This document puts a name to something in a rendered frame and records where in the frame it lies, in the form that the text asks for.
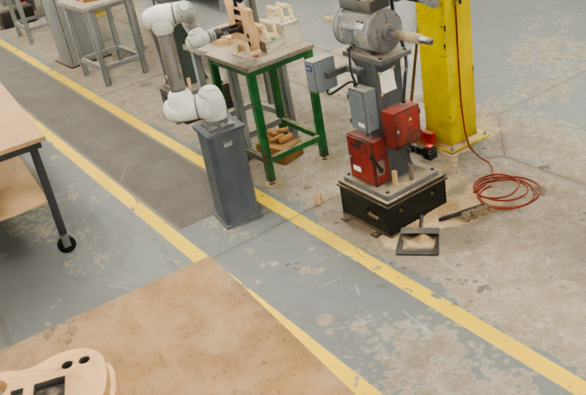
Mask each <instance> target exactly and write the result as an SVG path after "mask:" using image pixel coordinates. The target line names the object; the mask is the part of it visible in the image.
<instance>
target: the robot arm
mask: <svg viewBox="0 0 586 395"><path fill-rule="evenodd" d="M142 20H143V24H144V26H145V27H146V28H148V29H149V30H151V29H152V31H153V33H154V35H155V36H157V38H158V42H159V46H160V52H161V56H162V59H163V62H164V66H165V69H166V73H167V79H168V83H169V86H170V90H171V91H170V92H169V94H168V95H167V100H166V101H165V103H164V105H163V112H164V114H165V117H166V119H168V120H170V121H174V122H184V121H190V120H194V119H205V122H203V123H201V126H203V127H204V128H206V129H207V130H208V131H209V133H213V132H216V131H218V130H221V129H222V130H226V129H227V128H226V127H229V126H234V125H235V122H233V121H231V120H230V119H229V118H228V114H227V107H226V103H225V99H224V97H223V95H222V93H221V91H220V89H219V88H218V87H217V86H215V85H204V86H203V87H202V88H201V89H200V90H199V91H198V94H196V95H193V94H192V93H191V91H190V90H189V89H188V88H186V85H185V81H184V78H183V74H182V69H181V63H180V60H179V56H178V51H177V48H176V44H175V41H174V34H173V32H174V25H175V24H182V26H183V27H184V29H185V30H186V32H187V34H188V36H187V38H186V40H185V42H186V45H187V47H188V48H189V49H197V48H201V47H203V46H206V45H207V44H211V43H213V42H215V41H216V40H217V39H220V38H221V36H224V35H226V36H227V35H229V34H232V33H236V32H238V31H240V30H242V25H240V26H237V24H233V25H231V24H230V25H228V26H226V27H223V28H220V29H214V30H212V29H211V30H208V31H204V30H203V29H202V28H201V26H200V24H199V21H198V18H197V15H196V10H195V8H194V6H193V5H192V4H191V3H190V2H189V1H186V0H181V1H179V2H175V3H163V4H158V5H154V6H152V7H150V8H148V9H147V10H145V11H144V12H143V13H142Z"/></svg>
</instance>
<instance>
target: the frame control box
mask: <svg viewBox="0 0 586 395"><path fill-rule="evenodd" d="M304 67H305V72H306V78H307V83H308V88H309V91H310V92H314V93H316V94H319V93H320V92H324V91H326V92H327V94H328V95H332V94H334V93H336V92H338V91H339V90H340V89H342V88H343V87H345V86H346V85H348V84H350V83H353V86H354V87H355V85H354V84H355V83H354V82H353V81H352V80H350V81H348V82H346V83H344V84H343V85H341V86H340V87H338V88H337V89H336V90H335V91H333V92H329V90H330V89H331V88H333V87H335V86H337V76H336V77H334V78H330V79H327V78H325V76H324V73H325V72H327V71H329V70H332V69H334V68H335V62H334V56H333V55H330V54H328V53H322V54H319V55H317V56H315V57H313V58H308V59H306V60H304Z"/></svg>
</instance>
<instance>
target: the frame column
mask: <svg viewBox="0 0 586 395"><path fill-rule="evenodd" d="M400 59H401V58H400ZM400 59H397V60H395V61H392V62H391V63H389V64H386V65H382V66H379V65H374V64H371V63H367V62H365V61H361V60H357V59H355V58H352V61H353V62H354V64H355V66H359V67H362V68H364V69H365V75H362V76H359V75H357V80H358V83H359V84H363V85H368V86H370V87H373V88H375V93H376V101H377V108H378V123H379V128H378V129H376V130H374V131H373V132H374V133H377V134H380V135H382V136H383V130H382V123H381V115H380V111H381V110H383V109H385V108H386V107H389V106H392V105H394V104H396V103H398V102H400V101H401V99H402V90H403V83H402V74H401V65H400ZM408 147H409V145H408V146H405V147H403V148H401V149H399V150H398V151H395V150H393V149H391V148H389V147H387V153H388V161H389V169H390V176H391V180H389V181H392V170H396V171H397V176H398V177H400V176H401V175H403V174H406V173H408V172H409V171H408V164H409V163H412V164H413V162H412V159H411V156H410V154H408V150H407V148H408ZM415 168H416V167H415V165H414V164H413V169H415ZM389 181H388V182H389Z"/></svg>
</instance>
